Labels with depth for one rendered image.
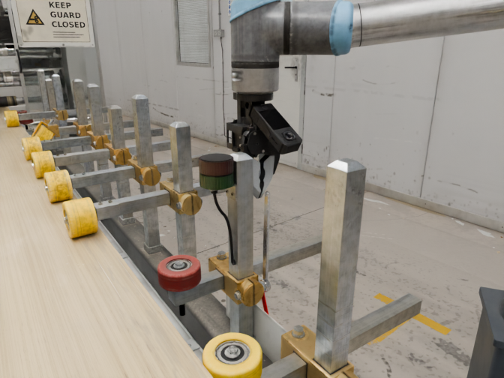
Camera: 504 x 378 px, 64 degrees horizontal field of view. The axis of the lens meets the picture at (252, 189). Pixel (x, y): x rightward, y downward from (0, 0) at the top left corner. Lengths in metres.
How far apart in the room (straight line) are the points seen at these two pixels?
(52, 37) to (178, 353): 2.74
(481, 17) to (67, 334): 0.92
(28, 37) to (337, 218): 2.78
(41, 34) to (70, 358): 2.68
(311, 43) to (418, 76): 2.84
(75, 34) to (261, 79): 2.50
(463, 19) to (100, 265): 0.84
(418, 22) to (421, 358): 1.51
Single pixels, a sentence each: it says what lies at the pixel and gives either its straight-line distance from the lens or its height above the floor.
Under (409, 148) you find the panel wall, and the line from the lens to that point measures 3.65.
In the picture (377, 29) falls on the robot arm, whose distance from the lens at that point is 0.90.
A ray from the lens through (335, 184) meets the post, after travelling 0.52.
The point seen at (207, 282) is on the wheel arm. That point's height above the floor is 0.86.
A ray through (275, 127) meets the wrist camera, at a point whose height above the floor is 1.15.
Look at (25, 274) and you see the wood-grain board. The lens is 0.86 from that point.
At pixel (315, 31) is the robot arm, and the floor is 1.31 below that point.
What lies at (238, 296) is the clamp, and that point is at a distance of 0.79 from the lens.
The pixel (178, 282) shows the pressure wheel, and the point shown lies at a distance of 0.76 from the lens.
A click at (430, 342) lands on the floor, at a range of 2.16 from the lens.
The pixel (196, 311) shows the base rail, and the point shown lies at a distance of 1.01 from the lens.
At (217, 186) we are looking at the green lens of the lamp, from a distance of 0.68.
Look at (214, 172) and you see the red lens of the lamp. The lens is 0.67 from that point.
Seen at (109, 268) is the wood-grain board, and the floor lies 0.90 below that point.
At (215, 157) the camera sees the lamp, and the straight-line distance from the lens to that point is 0.70.
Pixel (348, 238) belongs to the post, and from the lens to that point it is 0.54.
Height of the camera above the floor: 1.29
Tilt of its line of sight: 20 degrees down
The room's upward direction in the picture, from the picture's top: straight up
